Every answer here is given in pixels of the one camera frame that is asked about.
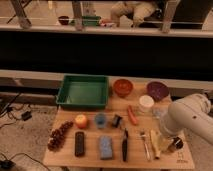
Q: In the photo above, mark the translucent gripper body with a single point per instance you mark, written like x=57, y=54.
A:
x=164, y=143

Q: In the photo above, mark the yellow banana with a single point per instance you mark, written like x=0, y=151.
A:
x=155, y=144

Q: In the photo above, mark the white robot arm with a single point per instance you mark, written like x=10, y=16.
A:
x=190, y=112

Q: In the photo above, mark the dark round tin can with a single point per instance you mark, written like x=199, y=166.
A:
x=177, y=144

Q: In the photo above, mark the clear plastic bag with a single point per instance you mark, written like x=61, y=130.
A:
x=159, y=111

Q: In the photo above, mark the orange carrot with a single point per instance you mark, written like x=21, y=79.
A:
x=132, y=116

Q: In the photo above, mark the white round container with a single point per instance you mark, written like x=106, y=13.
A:
x=146, y=103

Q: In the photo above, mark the purple bowl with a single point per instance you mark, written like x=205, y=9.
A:
x=157, y=90

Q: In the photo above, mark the small black binder clip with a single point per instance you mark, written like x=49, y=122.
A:
x=116, y=121

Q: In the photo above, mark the blue sponge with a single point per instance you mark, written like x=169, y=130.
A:
x=105, y=147

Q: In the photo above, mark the orange bowl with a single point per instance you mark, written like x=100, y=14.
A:
x=122, y=87

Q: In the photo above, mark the black remote control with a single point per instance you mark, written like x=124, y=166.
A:
x=79, y=144

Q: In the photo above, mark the red yellow apple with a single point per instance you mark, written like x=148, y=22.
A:
x=81, y=121

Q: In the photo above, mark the green plastic tray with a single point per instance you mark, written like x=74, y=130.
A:
x=83, y=91

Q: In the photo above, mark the bunch of red grapes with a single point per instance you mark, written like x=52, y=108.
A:
x=57, y=137

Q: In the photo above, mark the black power adapter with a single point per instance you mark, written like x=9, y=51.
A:
x=26, y=115

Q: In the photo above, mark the black handled knife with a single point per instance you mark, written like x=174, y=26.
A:
x=125, y=145

